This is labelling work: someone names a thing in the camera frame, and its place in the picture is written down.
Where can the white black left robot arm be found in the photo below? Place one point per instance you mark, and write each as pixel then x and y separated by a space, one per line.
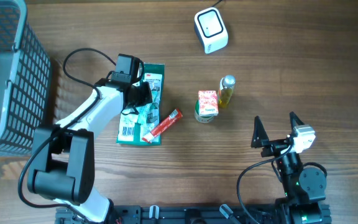
pixel 61 166

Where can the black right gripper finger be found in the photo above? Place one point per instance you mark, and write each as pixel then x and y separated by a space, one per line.
pixel 295 120
pixel 259 137

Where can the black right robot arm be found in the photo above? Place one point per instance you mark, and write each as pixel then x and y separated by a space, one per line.
pixel 304 183

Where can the red snack stick packet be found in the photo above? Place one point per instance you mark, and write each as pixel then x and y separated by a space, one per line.
pixel 174 116

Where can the grey plastic shopping basket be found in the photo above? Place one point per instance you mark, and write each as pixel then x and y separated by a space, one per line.
pixel 25 79

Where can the red juice carton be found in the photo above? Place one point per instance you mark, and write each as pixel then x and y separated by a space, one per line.
pixel 208 103

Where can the green white round can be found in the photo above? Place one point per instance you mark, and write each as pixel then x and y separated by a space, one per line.
pixel 201 119

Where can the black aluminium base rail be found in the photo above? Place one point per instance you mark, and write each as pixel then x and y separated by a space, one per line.
pixel 265 213

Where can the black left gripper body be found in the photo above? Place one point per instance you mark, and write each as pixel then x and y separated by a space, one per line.
pixel 142 94

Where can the yellow dish soap bottle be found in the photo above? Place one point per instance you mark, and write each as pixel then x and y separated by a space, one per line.
pixel 226 90

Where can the white barcode scanner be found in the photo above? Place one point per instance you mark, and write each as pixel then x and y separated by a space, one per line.
pixel 210 30

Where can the green white 3M package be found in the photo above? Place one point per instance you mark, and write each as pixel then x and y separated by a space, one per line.
pixel 133 127

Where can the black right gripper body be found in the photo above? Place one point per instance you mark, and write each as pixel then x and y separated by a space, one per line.
pixel 275 147

